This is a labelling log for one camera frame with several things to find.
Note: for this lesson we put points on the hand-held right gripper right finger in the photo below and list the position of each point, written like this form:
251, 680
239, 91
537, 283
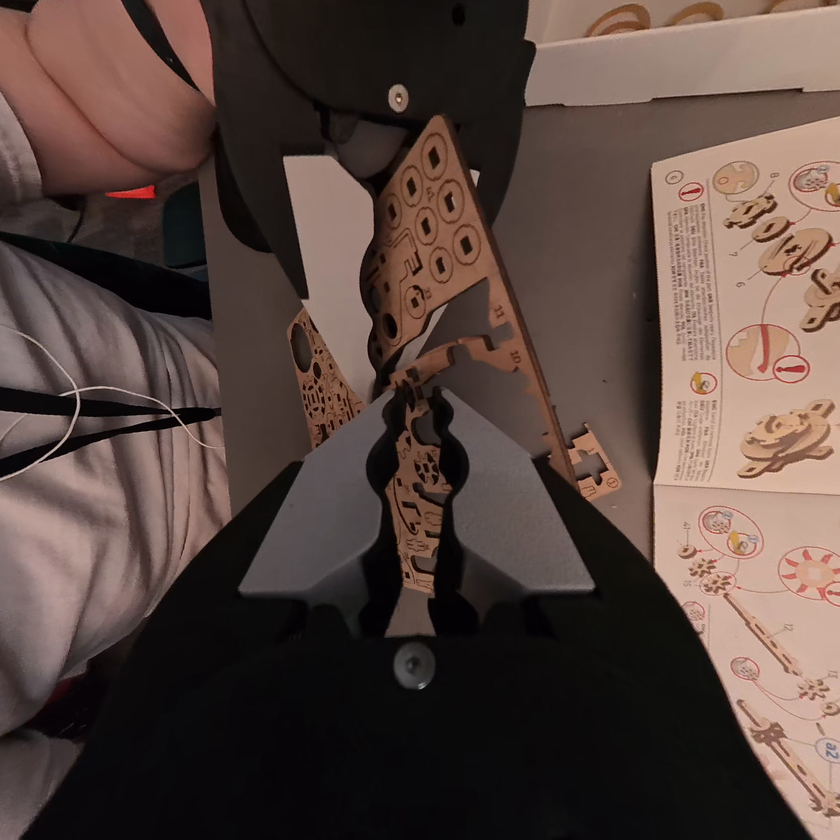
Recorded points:
518, 525

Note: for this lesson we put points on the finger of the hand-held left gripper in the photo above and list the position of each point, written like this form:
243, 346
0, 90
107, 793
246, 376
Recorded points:
463, 312
321, 216

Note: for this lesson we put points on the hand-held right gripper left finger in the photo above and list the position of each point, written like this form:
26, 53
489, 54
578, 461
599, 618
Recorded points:
321, 525

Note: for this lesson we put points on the wooden sheet with round parts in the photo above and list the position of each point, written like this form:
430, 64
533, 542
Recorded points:
525, 380

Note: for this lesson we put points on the wooden sheet with large gear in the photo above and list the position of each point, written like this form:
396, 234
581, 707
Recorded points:
341, 407

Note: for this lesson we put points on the person's left forearm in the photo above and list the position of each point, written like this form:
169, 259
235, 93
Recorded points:
98, 98

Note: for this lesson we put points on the orange red object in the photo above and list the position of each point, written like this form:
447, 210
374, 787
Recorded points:
131, 193

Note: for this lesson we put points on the open instruction booklet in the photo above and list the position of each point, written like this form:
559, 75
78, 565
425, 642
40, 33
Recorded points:
722, 426

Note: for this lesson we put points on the pile of thin rings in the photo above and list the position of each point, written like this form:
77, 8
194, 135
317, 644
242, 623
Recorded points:
610, 23

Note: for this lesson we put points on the white cardboard box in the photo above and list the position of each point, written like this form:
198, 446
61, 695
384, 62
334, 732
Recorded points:
656, 72

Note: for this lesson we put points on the small wooden frame offcut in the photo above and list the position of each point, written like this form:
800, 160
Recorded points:
600, 485

